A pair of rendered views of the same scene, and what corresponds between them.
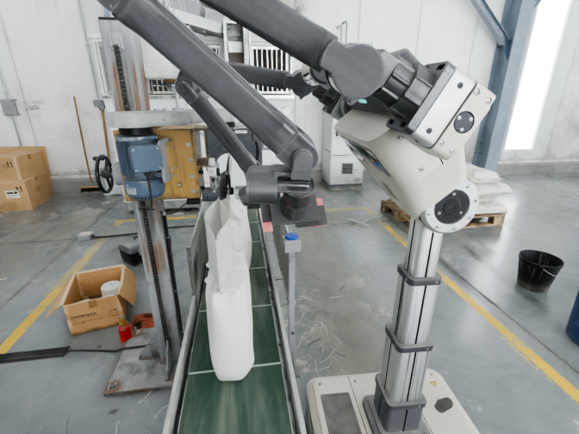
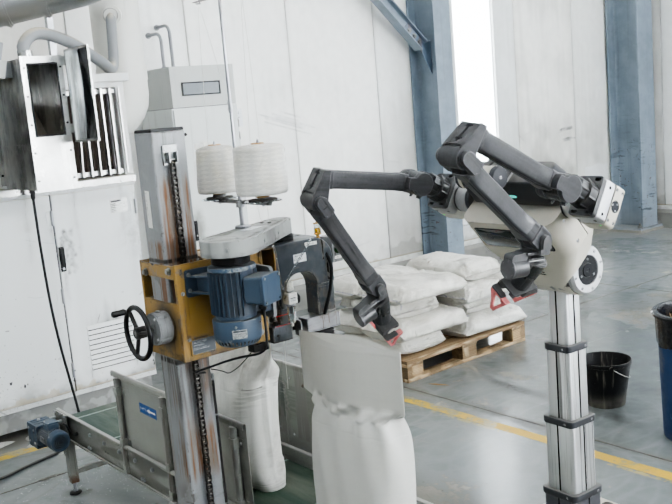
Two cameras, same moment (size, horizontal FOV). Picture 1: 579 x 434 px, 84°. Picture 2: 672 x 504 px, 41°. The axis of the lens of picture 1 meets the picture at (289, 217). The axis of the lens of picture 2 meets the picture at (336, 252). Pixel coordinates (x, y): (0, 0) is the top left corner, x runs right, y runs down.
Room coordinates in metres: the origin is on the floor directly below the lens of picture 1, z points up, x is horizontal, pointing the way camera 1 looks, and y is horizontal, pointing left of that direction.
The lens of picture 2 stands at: (-1.26, 1.65, 1.79)
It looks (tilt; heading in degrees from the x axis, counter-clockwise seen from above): 9 degrees down; 331
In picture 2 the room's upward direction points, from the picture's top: 5 degrees counter-clockwise
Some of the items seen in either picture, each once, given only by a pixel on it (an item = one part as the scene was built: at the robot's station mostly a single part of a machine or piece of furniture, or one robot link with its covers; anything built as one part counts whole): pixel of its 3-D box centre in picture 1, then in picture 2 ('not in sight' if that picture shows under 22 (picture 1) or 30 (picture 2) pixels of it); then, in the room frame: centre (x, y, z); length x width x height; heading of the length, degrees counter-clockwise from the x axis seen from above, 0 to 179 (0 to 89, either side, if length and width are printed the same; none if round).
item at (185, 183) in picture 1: (163, 161); (204, 301); (1.52, 0.60, 1.18); 0.34 x 0.25 x 0.31; 99
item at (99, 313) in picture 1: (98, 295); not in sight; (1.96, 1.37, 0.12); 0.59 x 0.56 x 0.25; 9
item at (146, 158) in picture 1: (146, 160); (262, 291); (1.19, 0.53, 1.25); 0.10 x 0.08 x 0.12; 124
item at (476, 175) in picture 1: (468, 172); (451, 265); (3.95, -2.24, 0.56); 0.67 x 0.43 x 0.15; 9
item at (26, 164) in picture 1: (17, 164); not in sight; (4.40, 3.76, 0.56); 0.50 x 0.38 x 0.32; 1
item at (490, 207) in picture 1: (474, 205); (476, 318); (3.73, -2.26, 0.20); 0.67 x 0.43 x 0.15; 99
